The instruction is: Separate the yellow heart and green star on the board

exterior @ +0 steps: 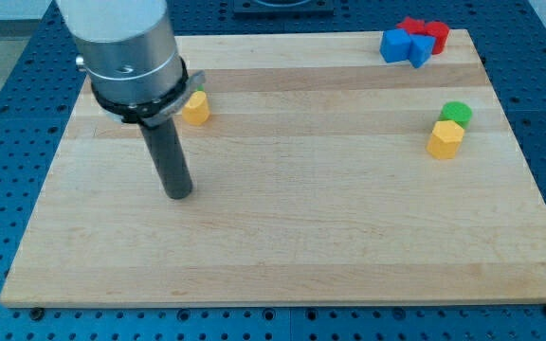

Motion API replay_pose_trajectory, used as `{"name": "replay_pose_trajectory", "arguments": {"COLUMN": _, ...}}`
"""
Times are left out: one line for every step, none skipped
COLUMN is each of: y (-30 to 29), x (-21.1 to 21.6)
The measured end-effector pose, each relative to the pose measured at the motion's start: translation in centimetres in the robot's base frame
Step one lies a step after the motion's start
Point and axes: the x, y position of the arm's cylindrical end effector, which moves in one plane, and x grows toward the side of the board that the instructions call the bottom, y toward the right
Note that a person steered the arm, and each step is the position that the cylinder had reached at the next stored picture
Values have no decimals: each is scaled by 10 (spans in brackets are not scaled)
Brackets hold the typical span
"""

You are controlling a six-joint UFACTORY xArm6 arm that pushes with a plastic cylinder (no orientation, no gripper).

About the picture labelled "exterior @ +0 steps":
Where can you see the black flange mount plate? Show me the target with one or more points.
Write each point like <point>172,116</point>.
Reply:
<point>154,112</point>

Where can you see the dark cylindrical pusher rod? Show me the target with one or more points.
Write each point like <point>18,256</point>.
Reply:
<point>166,151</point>

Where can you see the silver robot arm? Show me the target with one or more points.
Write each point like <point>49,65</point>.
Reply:
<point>129,52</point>

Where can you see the yellow heart block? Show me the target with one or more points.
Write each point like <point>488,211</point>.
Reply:
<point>196,111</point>

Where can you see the wooden board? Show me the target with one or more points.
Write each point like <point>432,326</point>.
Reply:
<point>312,186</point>

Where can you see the red star block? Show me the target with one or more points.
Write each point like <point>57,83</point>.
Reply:
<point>413,26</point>

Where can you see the blue cube block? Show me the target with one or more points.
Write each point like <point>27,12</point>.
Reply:
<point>395,45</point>

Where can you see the blue triangle block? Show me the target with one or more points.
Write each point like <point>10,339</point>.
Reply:
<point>420,50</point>

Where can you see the yellow hexagon block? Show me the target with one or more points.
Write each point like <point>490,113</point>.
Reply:
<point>445,139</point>

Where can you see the green cylinder block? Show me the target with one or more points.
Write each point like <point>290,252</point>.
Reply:
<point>458,112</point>

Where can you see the red cylinder block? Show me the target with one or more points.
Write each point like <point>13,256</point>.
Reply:
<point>439,31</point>

